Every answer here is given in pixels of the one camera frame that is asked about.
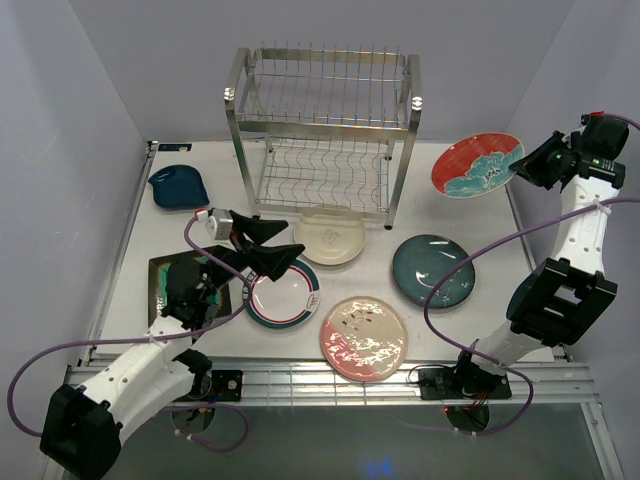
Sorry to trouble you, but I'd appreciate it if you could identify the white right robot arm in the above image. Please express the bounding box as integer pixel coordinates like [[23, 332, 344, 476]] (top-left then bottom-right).
[[451, 113, 629, 397]]

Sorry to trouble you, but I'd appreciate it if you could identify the white green red rimmed plate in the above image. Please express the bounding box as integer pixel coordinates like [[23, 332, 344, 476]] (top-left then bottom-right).
[[242, 260, 321, 329]]

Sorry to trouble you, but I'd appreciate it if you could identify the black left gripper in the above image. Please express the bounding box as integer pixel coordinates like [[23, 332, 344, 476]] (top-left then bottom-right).
[[199, 210, 304, 299]]

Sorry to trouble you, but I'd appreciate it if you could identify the left blue table label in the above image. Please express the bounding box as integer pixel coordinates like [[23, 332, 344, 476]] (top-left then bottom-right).
[[158, 143, 192, 152]]

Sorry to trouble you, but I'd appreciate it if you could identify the dark teal blossom plate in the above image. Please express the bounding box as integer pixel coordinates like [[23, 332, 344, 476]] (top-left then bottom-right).
[[391, 234, 476, 309]]

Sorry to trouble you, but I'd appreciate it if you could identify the square black teal plate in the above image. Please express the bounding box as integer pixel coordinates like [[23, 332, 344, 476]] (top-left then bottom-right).
[[147, 251, 232, 325]]

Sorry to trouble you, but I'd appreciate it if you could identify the stainless steel dish rack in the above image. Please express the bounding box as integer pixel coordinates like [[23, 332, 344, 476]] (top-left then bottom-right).
[[223, 46, 423, 230]]

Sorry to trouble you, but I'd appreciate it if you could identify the cream and pink branch plate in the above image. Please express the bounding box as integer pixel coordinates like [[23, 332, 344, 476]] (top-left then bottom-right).
[[319, 296, 408, 383]]

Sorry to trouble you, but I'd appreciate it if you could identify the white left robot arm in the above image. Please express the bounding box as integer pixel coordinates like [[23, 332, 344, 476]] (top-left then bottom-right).
[[40, 208, 304, 479]]

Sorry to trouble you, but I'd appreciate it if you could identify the red and teal plate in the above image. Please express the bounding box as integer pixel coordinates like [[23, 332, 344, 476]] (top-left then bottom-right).
[[431, 132, 525, 199]]

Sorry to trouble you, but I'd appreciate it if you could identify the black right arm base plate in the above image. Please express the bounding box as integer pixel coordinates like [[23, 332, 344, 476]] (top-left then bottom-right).
[[417, 366, 512, 400]]

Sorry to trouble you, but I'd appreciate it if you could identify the dark blue irregular dish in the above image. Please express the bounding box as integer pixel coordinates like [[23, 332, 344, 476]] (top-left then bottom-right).
[[147, 165, 210, 211]]

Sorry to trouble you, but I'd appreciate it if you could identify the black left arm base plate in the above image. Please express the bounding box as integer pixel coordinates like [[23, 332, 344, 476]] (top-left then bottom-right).
[[182, 369, 244, 403]]

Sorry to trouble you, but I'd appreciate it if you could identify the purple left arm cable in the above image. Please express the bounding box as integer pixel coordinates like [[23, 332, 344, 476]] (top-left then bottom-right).
[[7, 212, 251, 454]]

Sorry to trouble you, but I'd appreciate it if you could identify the cream bear plate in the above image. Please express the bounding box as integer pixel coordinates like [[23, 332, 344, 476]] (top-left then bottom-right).
[[293, 205, 366, 266]]

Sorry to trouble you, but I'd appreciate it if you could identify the aluminium front rail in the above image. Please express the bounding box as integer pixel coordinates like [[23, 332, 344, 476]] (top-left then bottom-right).
[[213, 359, 601, 408]]

